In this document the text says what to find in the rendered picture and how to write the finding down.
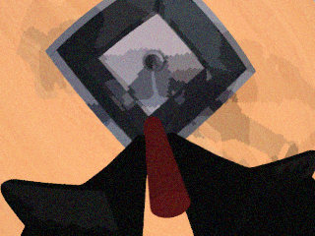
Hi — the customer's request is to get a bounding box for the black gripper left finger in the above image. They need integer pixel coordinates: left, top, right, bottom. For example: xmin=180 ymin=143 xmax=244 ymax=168
xmin=0 ymin=135 xmax=147 ymax=236

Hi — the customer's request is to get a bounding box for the grey square plate with hole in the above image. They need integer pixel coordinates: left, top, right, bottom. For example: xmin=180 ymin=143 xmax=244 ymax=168
xmin=98 ymin=13 xmax=204 ymax=117

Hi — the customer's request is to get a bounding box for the dark red peg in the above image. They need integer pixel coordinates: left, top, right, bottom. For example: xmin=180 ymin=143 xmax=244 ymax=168
xmin=143 ymin=117 xmax=190 ymax=219

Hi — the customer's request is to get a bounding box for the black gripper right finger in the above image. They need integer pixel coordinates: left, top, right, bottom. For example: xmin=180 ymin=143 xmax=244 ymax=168
xmin=166 ymin=133 xmax=315 ymax=236

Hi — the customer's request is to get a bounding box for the dark grey open box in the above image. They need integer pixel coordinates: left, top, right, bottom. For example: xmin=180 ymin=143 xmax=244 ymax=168
xmin=44 ymin=0 xmax=256 ymax=147

